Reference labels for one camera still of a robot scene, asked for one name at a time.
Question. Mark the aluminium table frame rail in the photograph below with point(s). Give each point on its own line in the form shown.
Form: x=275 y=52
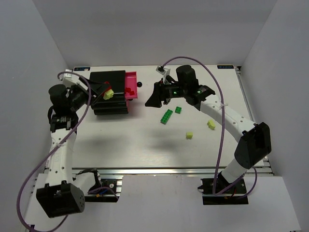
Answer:
x=137 y=143

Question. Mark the right blue corner label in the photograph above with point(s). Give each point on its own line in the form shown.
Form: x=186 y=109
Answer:
x=225 y=66

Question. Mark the long green lego brick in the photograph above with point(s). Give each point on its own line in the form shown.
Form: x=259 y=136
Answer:
x=166 y=116

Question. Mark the pale yellow lego brick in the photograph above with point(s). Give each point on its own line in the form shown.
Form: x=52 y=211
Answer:
x=189 y=135

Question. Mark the black pink drawer cabinet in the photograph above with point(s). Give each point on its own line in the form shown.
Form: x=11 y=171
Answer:
x=117 y=104

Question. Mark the small green square lego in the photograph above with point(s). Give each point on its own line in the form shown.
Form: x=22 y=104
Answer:
x=178 y=110

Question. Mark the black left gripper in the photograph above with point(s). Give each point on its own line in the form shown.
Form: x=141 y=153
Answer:
x=91 y=91

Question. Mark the tiny red lego cube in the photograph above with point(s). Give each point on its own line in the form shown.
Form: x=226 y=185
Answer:
x=127 y=90

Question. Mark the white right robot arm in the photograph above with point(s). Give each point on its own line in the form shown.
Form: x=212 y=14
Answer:
x=254 y=141

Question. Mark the pink top drawer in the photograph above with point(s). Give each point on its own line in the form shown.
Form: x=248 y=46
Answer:
x=131 y=82

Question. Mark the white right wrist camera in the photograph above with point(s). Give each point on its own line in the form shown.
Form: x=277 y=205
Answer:
x=163 y=70

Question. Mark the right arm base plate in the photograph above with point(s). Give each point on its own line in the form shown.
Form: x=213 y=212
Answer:
x=232 y=196

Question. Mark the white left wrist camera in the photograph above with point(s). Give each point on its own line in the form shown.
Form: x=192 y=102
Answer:
x=69 y=79

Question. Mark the red yellow lego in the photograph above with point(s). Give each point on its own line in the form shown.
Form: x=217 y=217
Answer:
x=108 y=94

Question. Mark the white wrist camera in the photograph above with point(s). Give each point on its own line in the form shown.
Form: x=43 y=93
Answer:
x=69 y=79
x=163 y=70

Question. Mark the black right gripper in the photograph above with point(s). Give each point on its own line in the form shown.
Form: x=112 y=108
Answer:
x=161 y=92

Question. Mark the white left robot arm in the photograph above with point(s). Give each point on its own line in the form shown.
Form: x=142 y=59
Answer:
x=64 y=194

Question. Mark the blue corner label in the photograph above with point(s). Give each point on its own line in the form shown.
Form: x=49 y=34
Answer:
x=81 y=69
x=225 y=66

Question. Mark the pale yellow studded lego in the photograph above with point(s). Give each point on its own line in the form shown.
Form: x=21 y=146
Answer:
x=211 y=124

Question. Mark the left blue corner label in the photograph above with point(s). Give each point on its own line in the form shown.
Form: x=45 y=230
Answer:
x=81 y=69

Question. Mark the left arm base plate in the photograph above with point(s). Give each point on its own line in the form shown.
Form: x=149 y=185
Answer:
x=108 y=193

